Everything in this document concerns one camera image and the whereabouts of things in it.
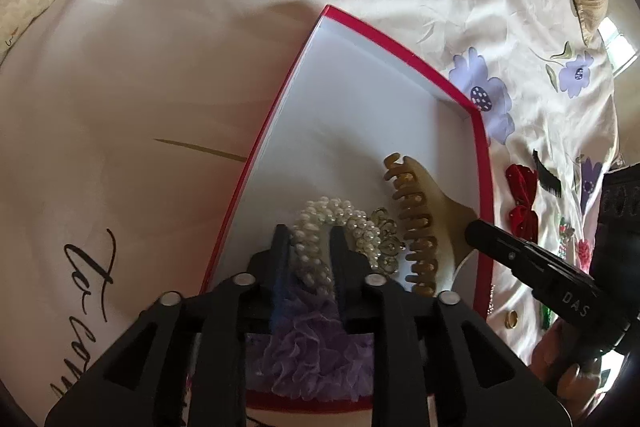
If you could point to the red velvet bow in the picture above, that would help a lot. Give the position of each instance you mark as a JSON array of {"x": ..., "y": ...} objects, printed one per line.
[{"x": 520, "y": 182}]

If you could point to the black comb hair clip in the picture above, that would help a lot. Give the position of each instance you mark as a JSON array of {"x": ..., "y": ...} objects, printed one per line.
[{"x": 547, "y": 179}]

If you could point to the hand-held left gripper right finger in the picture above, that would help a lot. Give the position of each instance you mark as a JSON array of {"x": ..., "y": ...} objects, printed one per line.
[{"x": 338, "y": 269}]

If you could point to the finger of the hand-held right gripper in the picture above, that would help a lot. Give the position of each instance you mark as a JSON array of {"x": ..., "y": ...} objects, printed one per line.
[{"x": 500, "y": 244}]

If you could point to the clear crystal hair clip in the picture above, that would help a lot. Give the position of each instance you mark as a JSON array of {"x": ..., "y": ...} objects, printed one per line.
[{"x": 387, "y": 252}]

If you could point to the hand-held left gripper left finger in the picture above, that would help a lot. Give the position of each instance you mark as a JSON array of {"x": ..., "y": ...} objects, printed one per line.
[{"x": 281, "y": 279}]

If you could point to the tan hair claw clip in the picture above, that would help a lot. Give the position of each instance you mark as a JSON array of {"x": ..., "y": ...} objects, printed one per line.
[{"x": 440, "y": 202}]

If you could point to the floral printed bedsheet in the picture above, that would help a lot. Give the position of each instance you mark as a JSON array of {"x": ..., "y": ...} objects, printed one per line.
[{"x": 150, "y": 82}]

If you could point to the white pearl bead scrunchie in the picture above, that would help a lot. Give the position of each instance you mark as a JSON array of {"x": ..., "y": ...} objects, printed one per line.
[{"x": 320, "y": 212}]

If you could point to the person's right hand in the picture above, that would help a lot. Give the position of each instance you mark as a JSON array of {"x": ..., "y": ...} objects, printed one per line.
[{"x": 547, "y": 352}]

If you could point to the purple lace scrunchie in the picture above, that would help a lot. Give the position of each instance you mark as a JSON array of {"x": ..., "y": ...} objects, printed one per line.
[{"x": 310, "y": 337}]

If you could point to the red shallow cardboard box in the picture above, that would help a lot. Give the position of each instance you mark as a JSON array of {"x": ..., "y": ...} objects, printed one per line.
[{"x": 350, "y": 107}]

